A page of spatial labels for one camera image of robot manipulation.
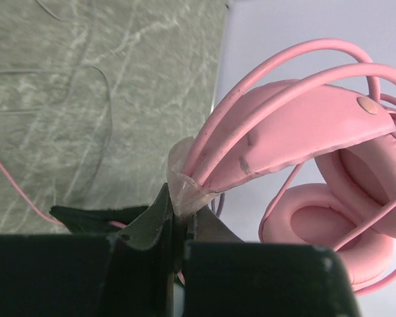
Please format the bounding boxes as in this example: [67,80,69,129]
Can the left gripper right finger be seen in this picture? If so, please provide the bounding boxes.
[184,207,245,316]

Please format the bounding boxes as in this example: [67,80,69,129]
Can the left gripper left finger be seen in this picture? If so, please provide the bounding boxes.
[50,184,174,316]

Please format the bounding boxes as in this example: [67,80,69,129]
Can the pink headphone cable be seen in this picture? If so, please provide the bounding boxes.
[0,146,129,232]

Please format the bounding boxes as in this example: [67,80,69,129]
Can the pink headphones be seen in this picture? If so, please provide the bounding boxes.
[166,38,396,295]

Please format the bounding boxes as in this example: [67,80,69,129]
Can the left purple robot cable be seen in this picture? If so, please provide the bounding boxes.
[212,193,226,217]

